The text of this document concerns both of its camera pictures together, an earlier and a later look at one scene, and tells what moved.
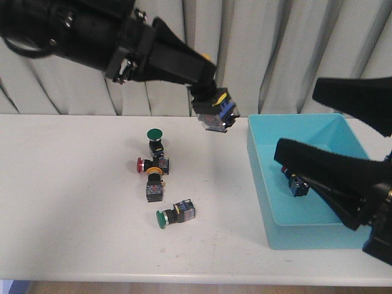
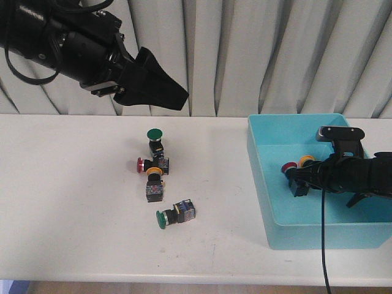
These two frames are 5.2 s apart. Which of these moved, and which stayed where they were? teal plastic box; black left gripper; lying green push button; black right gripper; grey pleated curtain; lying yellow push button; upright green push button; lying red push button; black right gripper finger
Moved: black right gripper; black right gripper finger; black left gripper
Stayed: lying yellow push button; grey pleated curtain; lying green push button; teal plastic box; lying red push button; upright green push button
